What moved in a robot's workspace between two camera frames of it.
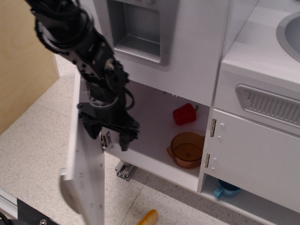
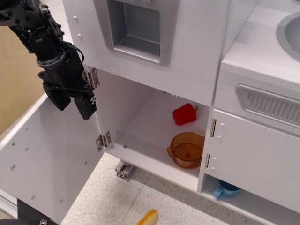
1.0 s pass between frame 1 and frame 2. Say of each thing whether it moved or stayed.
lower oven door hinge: stayed
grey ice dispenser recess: stayed
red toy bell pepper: stayed
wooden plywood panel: stayed
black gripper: moved
